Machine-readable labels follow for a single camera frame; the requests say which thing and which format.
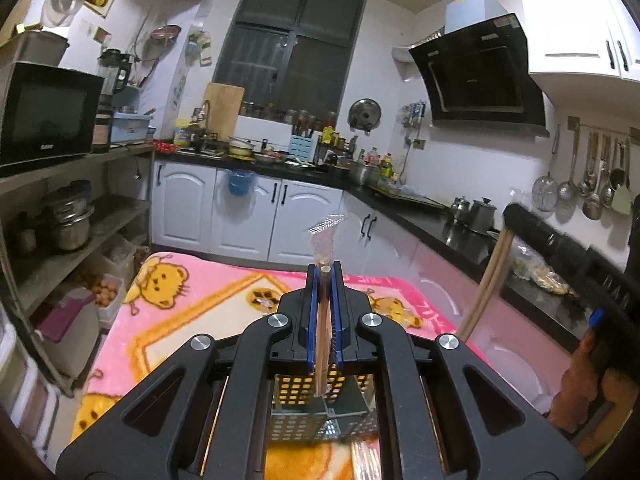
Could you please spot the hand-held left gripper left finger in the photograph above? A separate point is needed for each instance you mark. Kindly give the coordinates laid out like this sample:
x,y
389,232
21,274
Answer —
x,y
312,310

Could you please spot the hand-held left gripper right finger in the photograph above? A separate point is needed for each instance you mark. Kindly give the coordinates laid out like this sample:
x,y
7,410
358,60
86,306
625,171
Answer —
x,y
339,310

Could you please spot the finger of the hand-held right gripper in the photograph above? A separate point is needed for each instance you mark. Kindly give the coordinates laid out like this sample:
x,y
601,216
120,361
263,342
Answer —
x,y
540,235

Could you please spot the plastic chopstick pair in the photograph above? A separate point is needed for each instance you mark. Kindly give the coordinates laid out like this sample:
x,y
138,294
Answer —
x,y
325,300

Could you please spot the bare wooden chopstick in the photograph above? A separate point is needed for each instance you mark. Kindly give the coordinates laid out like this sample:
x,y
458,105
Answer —
x,y
482,285
492,287

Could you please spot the dark green chopstick holder basket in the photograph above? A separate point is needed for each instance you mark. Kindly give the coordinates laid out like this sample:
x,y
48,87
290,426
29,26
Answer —
x,y
320,410

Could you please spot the pile of wooden chopsticks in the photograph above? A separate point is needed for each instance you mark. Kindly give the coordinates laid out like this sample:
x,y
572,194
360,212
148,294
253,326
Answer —
x,y
365,460

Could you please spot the row of hanging cooking utensils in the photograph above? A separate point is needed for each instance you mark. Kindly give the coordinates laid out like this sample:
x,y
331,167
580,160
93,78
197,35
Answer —
x,y
590,185

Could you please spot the person's right hand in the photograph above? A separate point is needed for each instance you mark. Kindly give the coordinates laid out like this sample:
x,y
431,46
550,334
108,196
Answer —
x,y
580,390

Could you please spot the clear plastic bag of food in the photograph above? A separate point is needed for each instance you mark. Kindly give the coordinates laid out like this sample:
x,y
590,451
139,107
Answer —
x,y
542,272

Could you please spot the steel lidded canister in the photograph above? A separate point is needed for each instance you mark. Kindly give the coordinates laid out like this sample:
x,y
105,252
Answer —
x,y
482,217

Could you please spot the steel kettle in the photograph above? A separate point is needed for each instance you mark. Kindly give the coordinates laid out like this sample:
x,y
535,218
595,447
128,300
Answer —
x,y
460,210

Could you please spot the pink printed blanket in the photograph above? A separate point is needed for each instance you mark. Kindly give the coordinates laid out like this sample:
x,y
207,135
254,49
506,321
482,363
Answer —
x,y
200,300

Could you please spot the steel cooking pot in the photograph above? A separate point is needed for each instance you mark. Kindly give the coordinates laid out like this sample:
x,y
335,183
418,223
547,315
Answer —
x,y
364,174

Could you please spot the blue plastic bag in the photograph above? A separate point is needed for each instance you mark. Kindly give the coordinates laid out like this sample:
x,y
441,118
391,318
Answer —
x,y
241,182

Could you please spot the group of condiment bottles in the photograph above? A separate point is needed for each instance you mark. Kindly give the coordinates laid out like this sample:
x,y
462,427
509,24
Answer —
x,y
382,165

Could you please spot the blue knife block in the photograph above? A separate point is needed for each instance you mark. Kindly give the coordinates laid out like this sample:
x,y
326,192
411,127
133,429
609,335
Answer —
x,y
301,149

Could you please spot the white kitchen base cabinets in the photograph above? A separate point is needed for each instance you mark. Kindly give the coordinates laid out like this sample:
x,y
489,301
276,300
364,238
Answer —
x,y
185,205

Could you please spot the black range hood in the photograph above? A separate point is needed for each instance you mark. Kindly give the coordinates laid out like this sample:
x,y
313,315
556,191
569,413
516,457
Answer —
x,y
475,80

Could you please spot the yellow pot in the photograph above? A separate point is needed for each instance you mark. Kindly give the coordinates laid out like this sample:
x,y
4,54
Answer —
x,y
242,147

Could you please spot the hanging steel pot lid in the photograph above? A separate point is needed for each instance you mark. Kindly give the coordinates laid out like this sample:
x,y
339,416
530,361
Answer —
x,y
365,115

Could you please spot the row of jars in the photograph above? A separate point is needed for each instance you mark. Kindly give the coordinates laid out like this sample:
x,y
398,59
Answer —
x,y
280,112

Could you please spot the white box of brown produce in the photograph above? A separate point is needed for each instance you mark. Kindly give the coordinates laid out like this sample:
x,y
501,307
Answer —
x,y
105,295

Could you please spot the white upper cabinet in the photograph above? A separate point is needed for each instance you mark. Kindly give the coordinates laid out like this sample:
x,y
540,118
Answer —
x,y
565,20

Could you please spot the wooden cutting board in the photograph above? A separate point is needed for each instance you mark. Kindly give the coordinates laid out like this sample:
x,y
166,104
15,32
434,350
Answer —
x,y
225,110

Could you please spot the yellow lidded tub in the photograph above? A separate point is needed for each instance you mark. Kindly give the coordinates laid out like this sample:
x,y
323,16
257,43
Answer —
x,y
185,131

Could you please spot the metal shelf rack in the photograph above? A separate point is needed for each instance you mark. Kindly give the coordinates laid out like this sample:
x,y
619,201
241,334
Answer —
x,y
110,210

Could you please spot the metal faucet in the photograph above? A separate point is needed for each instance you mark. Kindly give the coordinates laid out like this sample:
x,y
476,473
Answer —
x,y
204,110

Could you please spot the purple box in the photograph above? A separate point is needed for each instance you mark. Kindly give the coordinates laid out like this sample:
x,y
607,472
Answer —
x,y
62,317

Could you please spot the light blue plastic box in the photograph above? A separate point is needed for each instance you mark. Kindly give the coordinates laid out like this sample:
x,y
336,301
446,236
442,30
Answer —
x,y
131,129

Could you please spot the stacked steel pots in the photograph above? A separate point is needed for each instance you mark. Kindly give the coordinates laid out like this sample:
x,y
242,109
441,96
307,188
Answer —
x,y
70,220

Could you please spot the dark framed window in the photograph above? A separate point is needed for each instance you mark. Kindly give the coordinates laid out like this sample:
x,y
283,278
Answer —
x,y
290,45

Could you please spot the plastic drawer cabinet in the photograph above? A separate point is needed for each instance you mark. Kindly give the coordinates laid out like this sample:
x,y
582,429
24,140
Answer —
x,y
30,400

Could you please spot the black blender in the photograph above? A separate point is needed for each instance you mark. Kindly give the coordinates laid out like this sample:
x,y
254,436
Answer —
x,y
111,85

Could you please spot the hanging steel bowl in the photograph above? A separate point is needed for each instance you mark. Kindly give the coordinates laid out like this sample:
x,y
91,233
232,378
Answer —
x,y
165,32

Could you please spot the black microwave oven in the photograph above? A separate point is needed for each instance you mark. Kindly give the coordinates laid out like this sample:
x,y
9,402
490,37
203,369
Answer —
x,y
45,115

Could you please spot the metal box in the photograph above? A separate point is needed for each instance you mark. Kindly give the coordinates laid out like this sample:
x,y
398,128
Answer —
x,y
35,50

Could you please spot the wall socket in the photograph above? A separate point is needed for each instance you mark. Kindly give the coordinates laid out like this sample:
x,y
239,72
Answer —
x,y
102,35

